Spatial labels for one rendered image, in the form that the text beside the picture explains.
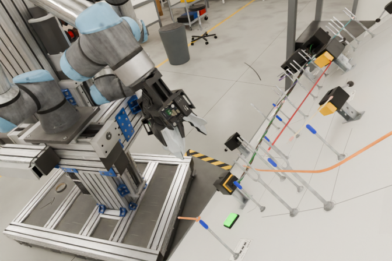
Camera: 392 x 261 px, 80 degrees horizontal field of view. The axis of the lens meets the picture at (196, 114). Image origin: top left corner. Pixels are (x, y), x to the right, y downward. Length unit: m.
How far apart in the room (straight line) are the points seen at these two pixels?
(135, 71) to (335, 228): 0.41
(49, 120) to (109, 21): 0.66
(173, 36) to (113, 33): 3.55
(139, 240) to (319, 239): 1.44
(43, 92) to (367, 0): 3.41
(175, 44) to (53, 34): 3.00
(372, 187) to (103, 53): 0.48
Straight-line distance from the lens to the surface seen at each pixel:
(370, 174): 0.43
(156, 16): 5.95
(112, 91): 0.85
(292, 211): 0.47
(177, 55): 4.12
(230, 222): 0.63
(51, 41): 1.21
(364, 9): 3.66
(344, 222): 0.39
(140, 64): 0.47
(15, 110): 0.95
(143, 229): 1.76
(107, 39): 0.47
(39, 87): 1.00
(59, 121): 1.06
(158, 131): 0.53
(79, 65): 0.54
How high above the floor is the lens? 1.65
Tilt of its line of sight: 36 degrees down
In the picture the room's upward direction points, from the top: 14 degrees counter-clockwise
